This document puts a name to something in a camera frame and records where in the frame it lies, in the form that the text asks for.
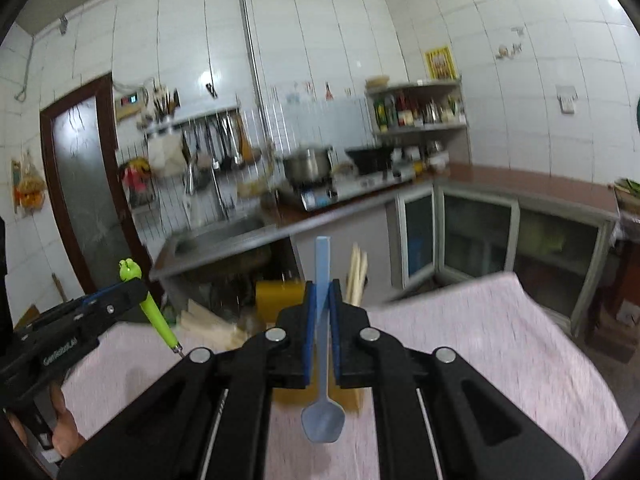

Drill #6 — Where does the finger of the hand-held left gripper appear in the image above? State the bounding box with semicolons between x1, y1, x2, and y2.
75;278;150;333

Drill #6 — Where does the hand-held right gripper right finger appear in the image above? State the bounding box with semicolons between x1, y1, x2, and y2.
330;279;583;480

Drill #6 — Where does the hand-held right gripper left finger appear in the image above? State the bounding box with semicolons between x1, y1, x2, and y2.
57;282;317;480

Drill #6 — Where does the green frog-handled utensil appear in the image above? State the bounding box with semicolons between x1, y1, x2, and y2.
118;257;183;356

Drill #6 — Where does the yellow perforated utensil holder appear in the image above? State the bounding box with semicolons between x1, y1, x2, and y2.
255;280;368;413

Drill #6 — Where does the wooden chopstick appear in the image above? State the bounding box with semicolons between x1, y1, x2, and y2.
354;246;365;306
357;252;369;306
346;247;357;306
350;242;361;306

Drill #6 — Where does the light blue plastic spoon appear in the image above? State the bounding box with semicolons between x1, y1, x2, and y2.
300;235;347;443

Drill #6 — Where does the person's left hand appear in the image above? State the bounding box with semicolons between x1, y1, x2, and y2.
6;387;87;461

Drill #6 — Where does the steel sink counter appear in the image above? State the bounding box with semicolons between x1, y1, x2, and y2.
150;212;283;283

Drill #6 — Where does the dark wooden glass door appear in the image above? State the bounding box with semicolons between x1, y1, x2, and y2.
40;72;156;311

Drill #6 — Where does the pink floral tablecloth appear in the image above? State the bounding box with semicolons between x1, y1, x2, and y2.
60;272;628;480

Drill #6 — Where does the hanging orange bag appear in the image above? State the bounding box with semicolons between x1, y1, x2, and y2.
12;152;47;217

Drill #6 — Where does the metal faucet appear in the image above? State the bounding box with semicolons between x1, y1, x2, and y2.
182;160;232;222

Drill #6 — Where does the gas stove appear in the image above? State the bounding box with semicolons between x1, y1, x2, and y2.
297;167;417;211

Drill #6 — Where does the steel cooking pot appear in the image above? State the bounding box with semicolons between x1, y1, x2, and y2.
282;145;334;184

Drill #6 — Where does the black wok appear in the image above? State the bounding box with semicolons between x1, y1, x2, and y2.
345;145;397;173

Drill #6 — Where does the glass door counter cabinet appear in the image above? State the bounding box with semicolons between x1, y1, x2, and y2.
290;162;621;338

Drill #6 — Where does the corner shelf with bottles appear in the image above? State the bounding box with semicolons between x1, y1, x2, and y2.
365;76;469;136

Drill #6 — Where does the vertical metal pipe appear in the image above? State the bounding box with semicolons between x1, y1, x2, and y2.
235;0;275;161

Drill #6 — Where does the cardboard box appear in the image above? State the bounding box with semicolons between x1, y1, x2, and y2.
599;305;640;363

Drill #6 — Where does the wall rail with hanging ladles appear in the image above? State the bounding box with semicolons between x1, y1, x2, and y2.
145;105;262;172

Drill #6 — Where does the yellow wall poster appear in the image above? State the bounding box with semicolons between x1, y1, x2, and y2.
425;46;457;81

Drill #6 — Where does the white wall socket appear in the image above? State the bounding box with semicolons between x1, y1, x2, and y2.
556;85;579;115

